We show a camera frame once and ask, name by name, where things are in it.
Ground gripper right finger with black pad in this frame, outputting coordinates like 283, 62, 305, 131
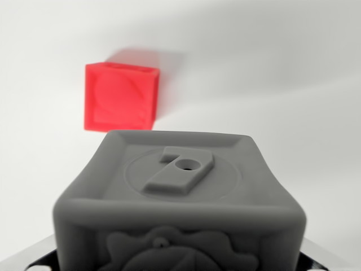
293, 237, 361, 271

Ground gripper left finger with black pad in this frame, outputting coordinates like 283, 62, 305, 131
0, 234, 60, 271

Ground grey embossed lion cube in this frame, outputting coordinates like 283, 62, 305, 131
52, 129, 307, 271

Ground red embossed cube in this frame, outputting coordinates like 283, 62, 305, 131
83, 62, 160, 133

